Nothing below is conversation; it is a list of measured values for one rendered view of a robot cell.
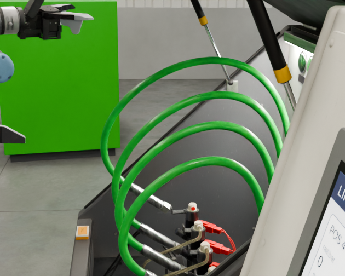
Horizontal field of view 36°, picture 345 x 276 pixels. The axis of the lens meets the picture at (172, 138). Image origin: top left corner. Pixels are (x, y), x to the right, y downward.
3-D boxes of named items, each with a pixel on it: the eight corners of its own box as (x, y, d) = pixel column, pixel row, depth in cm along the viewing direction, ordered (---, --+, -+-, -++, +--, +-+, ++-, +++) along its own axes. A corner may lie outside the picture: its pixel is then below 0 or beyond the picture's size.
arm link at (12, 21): (-4, 4, 147) (4, 10, 141) (13, 3, 149) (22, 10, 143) (-2, 30, 150) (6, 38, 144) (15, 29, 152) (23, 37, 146)
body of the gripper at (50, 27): (54, 32, 159) (14, 34, 153) (54, 3, 155) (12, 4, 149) (63, 39, 153) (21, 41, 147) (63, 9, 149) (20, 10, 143)
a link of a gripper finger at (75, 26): (93, 34, 153) (62, 31, 154) (93, 14, 151) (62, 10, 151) (91, 37, 150) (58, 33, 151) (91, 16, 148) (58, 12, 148)
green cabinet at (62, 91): (109, 127, 535) (105, -6, 493) (120, 156, 455) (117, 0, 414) (11, 132, 514) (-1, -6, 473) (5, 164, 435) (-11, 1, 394)
